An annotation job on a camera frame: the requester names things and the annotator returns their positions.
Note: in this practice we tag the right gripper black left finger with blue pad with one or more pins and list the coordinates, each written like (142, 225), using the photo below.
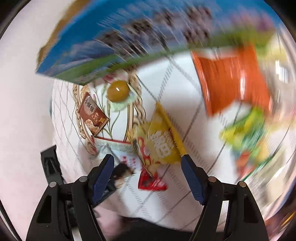
(51, 220)

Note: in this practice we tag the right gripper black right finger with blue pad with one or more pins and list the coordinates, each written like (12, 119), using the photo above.
(230, 211)

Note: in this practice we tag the brown biscuit packet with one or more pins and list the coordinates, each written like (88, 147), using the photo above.
(92, 115)

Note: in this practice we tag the green yellow snack bag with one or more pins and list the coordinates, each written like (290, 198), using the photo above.
(247, 139)

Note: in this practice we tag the red white snack packet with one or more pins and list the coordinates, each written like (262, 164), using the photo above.
(129, 162)

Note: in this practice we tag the white quilted blanket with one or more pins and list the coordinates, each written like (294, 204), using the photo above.
(169, 107)

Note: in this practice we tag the yellow chips packet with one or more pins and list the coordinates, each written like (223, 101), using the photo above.
(157, 142)

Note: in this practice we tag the cardboard milk box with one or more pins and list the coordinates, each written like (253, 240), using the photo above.
(94, 38)

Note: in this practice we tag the orange snack bag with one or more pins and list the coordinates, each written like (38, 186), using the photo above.
(235, 76)

